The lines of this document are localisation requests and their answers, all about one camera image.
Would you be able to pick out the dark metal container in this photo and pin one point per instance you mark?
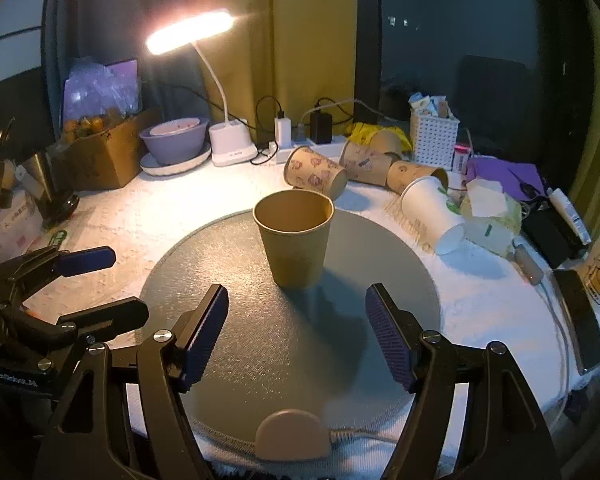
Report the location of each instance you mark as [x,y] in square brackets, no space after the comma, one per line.
[52,185]

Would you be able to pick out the black charger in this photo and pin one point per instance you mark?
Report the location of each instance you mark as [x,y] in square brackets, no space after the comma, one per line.
[321,127]

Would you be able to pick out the small brown cylinder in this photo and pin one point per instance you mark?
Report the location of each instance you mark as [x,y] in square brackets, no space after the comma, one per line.
[528,265]

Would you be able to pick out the pale pink bowl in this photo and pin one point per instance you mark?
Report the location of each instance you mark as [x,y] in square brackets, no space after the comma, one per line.
[175,126]

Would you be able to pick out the bunch of small packets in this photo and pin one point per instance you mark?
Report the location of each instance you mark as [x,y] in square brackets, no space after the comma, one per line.
[427,105]

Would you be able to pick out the purple bowl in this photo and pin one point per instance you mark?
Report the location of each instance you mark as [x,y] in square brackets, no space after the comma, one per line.
[172,149]

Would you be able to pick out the black box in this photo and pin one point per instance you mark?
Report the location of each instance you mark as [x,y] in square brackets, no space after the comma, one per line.
[550,237]

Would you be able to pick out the grey curtain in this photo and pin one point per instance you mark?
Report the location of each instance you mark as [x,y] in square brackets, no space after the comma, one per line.
[115,15]

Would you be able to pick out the white tube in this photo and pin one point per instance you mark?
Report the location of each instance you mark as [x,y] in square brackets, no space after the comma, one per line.
[572,217]

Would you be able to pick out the black smartphone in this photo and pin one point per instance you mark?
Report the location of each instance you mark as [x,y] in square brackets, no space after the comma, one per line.
[580,320]

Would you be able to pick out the purple plate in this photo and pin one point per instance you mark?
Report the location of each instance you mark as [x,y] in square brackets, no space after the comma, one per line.
[180,167]

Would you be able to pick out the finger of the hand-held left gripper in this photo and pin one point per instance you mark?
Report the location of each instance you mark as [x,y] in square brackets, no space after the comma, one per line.
[87,261]
[107,316]

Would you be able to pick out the white power strip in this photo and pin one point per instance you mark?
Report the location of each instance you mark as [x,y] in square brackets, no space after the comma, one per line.
[285,152]

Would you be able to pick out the white desk lamp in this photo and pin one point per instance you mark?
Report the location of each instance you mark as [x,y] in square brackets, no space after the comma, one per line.
[230,141]

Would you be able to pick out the printed brown paper cup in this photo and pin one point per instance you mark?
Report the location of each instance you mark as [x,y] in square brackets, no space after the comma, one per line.
[410,172]
[312,170]
[365,162]
[386,141]

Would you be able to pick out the pile of small oranges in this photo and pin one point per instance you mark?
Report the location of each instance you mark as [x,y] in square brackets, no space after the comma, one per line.
[87,125]

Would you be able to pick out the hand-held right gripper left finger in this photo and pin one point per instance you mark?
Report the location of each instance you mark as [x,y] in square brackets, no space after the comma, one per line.
[207,340]

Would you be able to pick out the yellow cloth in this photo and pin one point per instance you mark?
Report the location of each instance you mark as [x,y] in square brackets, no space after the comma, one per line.
[360,132]

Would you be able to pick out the white paper cup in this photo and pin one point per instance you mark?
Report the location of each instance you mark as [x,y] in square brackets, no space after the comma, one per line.
[432,215]

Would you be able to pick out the purple cloth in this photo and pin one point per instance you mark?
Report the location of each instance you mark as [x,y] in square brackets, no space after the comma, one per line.
[495,172]

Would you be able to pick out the white plastic basket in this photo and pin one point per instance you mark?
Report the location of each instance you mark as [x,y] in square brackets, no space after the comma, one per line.
[432,140]

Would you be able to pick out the white charger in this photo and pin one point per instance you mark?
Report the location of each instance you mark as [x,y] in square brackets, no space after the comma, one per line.
[282,130]

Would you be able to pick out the white printed packet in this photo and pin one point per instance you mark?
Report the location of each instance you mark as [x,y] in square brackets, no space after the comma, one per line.
[17,230]

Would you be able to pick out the plain brown paper cup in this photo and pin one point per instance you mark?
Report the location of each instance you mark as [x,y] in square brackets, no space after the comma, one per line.
[295,245]

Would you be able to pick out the translucent plastic container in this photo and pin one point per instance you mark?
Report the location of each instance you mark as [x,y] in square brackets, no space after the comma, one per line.
[490,240]

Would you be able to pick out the round grey mat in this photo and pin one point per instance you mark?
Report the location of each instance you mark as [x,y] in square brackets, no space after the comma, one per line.
[220,260]

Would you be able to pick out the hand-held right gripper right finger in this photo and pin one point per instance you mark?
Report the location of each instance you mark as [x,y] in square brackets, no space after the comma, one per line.
[390,345]

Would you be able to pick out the clear plastic bag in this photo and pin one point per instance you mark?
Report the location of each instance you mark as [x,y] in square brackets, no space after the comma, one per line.
[100,87]

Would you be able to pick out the cardboard box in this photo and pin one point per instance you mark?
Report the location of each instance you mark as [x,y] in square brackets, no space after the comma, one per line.
[105,160]

